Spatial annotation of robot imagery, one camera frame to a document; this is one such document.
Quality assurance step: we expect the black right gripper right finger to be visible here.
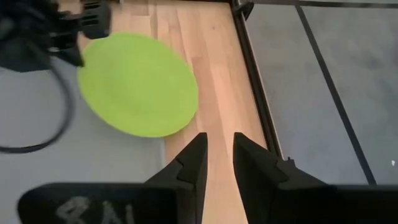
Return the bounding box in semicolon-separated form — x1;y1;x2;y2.
233;132;330;224

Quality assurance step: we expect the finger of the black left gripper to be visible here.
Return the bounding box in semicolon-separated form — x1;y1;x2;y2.
77;0;113;40
49;32;85;68

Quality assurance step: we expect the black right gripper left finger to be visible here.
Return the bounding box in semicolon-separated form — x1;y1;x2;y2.
144;132;209;224

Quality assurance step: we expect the lime green round plate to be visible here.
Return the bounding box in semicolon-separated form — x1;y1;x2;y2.
76;30;200;139

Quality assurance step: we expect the grey plastic tray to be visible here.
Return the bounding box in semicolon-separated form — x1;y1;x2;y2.
0;54;166;224

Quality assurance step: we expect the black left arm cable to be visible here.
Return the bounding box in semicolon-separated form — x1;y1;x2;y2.
0;62;76;156

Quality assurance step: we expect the black aluminium table frame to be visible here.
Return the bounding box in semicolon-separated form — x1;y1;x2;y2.
229;0;284;160

